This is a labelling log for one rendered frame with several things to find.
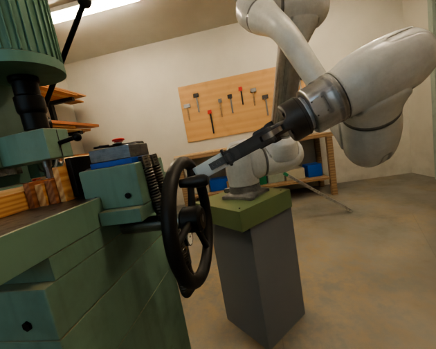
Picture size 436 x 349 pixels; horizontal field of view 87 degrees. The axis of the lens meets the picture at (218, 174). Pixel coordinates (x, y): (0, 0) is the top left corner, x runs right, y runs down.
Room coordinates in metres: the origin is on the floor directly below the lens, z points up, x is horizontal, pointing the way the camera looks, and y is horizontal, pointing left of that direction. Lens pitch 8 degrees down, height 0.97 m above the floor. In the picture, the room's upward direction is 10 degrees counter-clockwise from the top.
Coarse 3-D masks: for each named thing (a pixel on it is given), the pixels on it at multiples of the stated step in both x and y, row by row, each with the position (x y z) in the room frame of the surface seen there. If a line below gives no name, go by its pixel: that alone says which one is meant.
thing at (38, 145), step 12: (24, 132) 0.54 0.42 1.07; (36, 132) 0.53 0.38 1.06; (48, 132) 0.54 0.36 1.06; (60, 132) 0.57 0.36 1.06; (0, 144) 0.55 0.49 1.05; (12, 144) 0.55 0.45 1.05; (24, 144) 0.54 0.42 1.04; (36, 144) 0.53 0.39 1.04; (48, 144) 0.53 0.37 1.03; (0, 156) 0.55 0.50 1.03; (12, 156) 0.55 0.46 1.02; (24, 156) 0.54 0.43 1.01; (36, 156) 0.54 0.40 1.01; (48, 156) 0.53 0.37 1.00; (60, 156) 0.56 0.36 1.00
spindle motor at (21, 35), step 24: (0, 0) 0.50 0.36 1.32; (24, 0) 0.53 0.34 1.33; (0, 24) 0.50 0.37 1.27; (24, 24) 0.52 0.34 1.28; (48, 24) 0.58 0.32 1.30; (0, 48) 0.49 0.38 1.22; (24, 48) 0.52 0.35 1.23; (48, 48) 0.56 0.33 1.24; (0, 72) 0.52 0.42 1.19; (24, 72) 0.54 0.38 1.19; (48, 72) 0.57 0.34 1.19
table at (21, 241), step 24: (24, 216) 0.41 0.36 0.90; (48, 216) 0.37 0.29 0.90; (72, 216) 0.41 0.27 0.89; (96, 216) 0.47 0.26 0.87; (120, 216) 0.46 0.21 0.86; (144, 216) 0.46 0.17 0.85; (0, 240) 0.29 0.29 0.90; (24, 240) 0.32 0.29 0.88; (48, 240) 0.35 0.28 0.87; (72, 240) 0.40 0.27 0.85; (0, 264) 0.28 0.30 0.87; (24, 264) 0.31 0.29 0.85
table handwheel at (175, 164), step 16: (176, 160) 0.47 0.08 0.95; (192, 160) 0.56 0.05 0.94; (176, 176) 0.43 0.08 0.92; (176, 192) 0.41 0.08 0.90; (192, 192) 0.53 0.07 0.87; (192, 208) 0.50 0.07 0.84; (208, 208) 0.63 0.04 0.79; (128, 224) 0.52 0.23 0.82; (144, 224) 0.51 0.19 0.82; (160, 224) 0.51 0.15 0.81; (176, 224) 0.38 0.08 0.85; (192, 224) 0.48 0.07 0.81; (208, 224) 0.61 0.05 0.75; (176, 240) 0.37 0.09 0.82; (208, 240) 0.59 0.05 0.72; (176, 256) 0.37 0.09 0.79; (208, 256) 0.55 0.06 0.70; (176, 272) 0.38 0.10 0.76; (208, 272) 0.51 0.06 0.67; (192, 288) 0.42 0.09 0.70
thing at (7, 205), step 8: (24, 192) 0.49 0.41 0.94; (0, 200) 0.44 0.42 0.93; (8, 200) 0.46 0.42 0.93; (16, 200) 0.47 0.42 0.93; (24, 200) 0.49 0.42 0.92; (0, 208) 0.44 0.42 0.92; (8, 208) 0.45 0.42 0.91; (16, 208) 0.47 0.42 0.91; (24, 208) 0.48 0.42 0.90; (0, 216) 0.44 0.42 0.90
